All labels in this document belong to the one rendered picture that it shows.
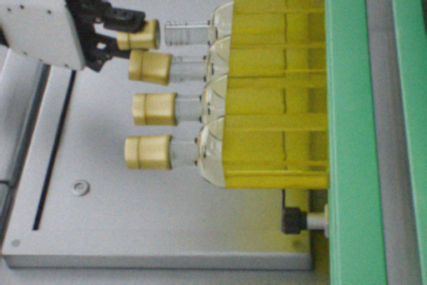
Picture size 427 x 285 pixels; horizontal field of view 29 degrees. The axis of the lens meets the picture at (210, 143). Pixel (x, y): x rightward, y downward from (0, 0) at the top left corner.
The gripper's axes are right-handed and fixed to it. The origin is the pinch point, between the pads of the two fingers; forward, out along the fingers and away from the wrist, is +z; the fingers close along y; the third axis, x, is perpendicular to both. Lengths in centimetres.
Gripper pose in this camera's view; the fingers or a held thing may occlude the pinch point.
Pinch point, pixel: (128, 34)
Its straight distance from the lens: 94.8
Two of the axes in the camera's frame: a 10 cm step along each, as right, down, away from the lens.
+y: -1.0, -6.5, -7.6
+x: 3.2, -7.4, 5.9
